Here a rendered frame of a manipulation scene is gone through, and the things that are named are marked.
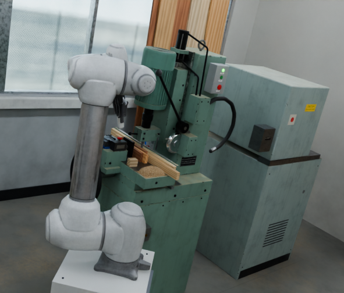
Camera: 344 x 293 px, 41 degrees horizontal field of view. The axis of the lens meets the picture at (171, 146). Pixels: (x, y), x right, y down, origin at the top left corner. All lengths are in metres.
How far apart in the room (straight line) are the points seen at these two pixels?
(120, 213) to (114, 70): 0.55
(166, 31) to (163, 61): 1.64
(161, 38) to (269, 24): 1.34
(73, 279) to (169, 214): 0.93
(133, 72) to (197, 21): 2.60
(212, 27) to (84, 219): 2.94
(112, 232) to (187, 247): 1.15
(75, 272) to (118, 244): 0.21
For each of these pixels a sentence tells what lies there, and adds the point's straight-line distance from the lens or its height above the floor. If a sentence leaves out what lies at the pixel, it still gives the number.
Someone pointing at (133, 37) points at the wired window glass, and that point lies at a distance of 4.11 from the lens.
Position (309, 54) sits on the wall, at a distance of 4.62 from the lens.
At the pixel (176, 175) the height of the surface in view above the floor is 0.93.
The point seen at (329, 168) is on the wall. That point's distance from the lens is 4.52.
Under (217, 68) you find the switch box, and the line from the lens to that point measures 2.57.
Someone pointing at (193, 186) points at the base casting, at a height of 0.78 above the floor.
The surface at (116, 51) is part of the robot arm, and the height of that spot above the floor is 1.48.
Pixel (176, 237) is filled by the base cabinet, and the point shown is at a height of 0.45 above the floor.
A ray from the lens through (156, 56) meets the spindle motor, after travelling 2.41.
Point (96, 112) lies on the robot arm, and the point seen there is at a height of 1.33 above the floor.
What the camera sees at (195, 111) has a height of 1.22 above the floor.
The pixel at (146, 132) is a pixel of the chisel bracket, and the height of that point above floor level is 1.06.
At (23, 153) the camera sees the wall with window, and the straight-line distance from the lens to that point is 3.82.
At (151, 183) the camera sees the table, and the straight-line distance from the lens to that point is 2.38.
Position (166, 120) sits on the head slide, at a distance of 2.58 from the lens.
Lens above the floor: 1.80
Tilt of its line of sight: 18 degrees down
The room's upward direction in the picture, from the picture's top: 12 degrees clockwise
